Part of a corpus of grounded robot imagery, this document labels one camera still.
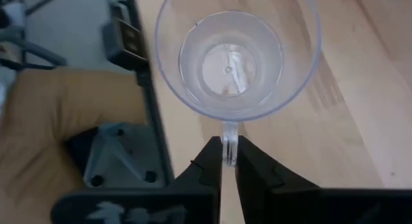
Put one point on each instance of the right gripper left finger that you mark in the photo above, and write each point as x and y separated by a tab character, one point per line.
209	172

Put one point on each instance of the black aluminium table frame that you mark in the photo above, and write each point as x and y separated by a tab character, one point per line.
154	121

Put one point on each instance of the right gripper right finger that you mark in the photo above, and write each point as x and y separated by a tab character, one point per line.
254	179

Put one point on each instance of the silver arm base bracket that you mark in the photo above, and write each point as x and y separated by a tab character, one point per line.
116	153

